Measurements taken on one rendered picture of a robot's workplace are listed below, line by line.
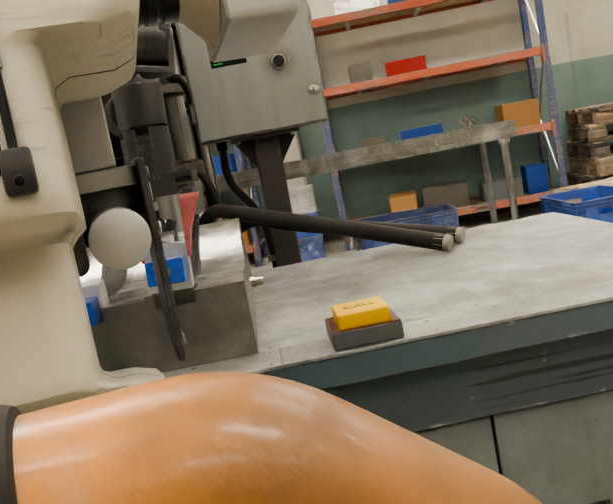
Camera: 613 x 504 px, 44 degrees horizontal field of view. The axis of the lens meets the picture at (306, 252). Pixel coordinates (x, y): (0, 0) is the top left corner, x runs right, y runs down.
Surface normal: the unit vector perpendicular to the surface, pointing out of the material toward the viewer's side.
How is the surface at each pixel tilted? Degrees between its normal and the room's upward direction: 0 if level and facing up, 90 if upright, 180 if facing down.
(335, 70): 90
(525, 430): 90
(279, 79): 90
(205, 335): 90
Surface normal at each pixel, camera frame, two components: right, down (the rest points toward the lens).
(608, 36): -0.07, 0.15
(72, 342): 0.76, -0.17
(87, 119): 0.26, 0.09
